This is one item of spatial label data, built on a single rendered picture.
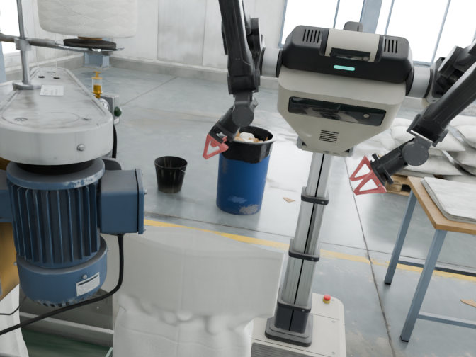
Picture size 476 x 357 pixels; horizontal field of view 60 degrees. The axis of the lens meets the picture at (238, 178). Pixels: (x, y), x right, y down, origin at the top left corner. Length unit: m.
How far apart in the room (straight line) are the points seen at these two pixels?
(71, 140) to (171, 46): 8.77
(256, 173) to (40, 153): 2.73
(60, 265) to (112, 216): 0.12
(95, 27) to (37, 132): 0.21
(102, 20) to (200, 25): 8.44
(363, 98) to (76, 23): 0.85
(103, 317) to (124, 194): 1.15
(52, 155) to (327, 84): 0.90
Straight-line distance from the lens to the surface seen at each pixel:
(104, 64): 9.63
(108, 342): 1.77
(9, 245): 0.93
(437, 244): 2.27
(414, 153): 1.10
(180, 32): 9.29
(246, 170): 3.24
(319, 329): 2.08
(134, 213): 0.73
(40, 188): 0.69
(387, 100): 1.32
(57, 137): 0.64
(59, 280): 0.77
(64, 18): 0.76
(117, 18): 0.76
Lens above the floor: 1.61
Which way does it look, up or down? 23 degrees down
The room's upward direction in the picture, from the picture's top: 7 degrees clockwise
